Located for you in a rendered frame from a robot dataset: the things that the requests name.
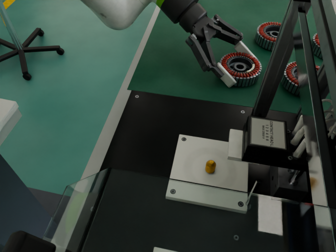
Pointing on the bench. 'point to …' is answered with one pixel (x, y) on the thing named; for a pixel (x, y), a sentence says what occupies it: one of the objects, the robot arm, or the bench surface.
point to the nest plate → (192, 155)
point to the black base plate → (134, 165)
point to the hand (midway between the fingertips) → (239, 68)
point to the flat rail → (313, 115)
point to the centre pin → (210, 166)
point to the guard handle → (27, 243)
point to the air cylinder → (295, 194)
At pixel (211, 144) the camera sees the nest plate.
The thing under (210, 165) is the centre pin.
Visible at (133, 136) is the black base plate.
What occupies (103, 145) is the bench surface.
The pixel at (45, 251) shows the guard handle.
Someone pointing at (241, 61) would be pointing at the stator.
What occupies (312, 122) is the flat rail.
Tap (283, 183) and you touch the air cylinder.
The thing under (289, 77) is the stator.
